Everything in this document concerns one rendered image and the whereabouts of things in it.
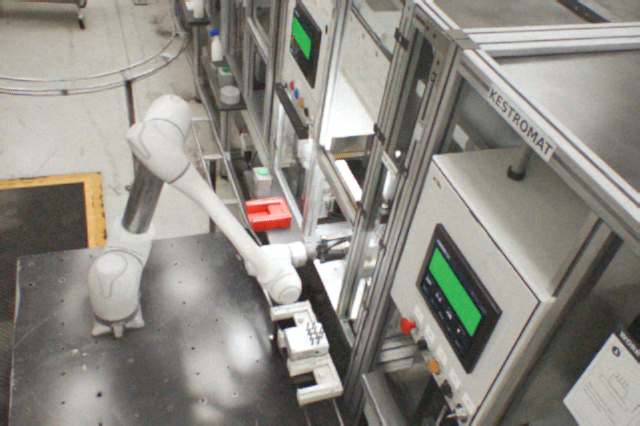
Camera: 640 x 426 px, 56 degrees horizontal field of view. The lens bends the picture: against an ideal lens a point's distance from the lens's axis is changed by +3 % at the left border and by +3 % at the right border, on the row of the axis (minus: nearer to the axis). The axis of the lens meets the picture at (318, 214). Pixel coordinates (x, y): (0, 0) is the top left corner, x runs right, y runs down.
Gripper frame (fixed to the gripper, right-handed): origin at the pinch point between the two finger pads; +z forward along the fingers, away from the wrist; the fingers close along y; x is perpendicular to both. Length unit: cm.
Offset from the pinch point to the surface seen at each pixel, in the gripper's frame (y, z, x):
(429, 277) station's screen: 55, -13, -63
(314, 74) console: 56, -11, 26
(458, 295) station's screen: 61, -12, -73
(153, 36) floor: -101, -39, 379
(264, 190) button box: -5.3, -23.8, 43.0
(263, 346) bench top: -33, -38, -12
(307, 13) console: 70, -10, 39
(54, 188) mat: -94, -122, 176
